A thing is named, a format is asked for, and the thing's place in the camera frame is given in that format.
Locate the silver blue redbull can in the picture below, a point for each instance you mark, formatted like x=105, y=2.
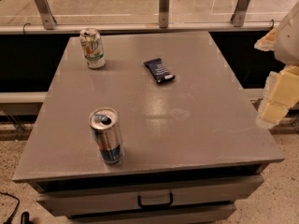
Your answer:
x=104, y=122

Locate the glass railing panel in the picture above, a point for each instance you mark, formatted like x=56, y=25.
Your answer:
x=106, y=15

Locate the middle metal railing bracket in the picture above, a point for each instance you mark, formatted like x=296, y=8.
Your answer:
x=163, y=13

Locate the grey drawer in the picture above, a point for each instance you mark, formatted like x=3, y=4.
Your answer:
x=124, y=198
x=182, y=215

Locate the right metal railing bracket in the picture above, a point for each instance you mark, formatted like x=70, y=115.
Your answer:
x=239, y=15

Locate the black drawer handle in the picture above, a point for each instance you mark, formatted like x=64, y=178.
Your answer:
x=144, y=204

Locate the white green soda can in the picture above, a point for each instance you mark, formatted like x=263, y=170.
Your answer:
x=92, y=47

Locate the upper grey drawer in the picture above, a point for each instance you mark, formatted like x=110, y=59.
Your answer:
x=124, y=198

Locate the left metal railing bracket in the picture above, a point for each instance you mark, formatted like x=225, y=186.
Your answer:
x=47, y=18

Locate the grey drawer cabinet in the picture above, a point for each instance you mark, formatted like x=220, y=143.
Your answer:
x=200, y=125

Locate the lower grey drawer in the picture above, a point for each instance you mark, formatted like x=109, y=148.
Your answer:
x=182, y=215

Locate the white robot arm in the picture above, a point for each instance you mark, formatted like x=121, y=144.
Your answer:
x=281, y=89

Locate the dark blue snack bar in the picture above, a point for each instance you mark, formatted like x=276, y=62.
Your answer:
x=159, y=71

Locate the metal railing bracket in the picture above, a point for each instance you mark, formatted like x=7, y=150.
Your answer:
x=163, y=13
x=239, y=15
x=47, y=18

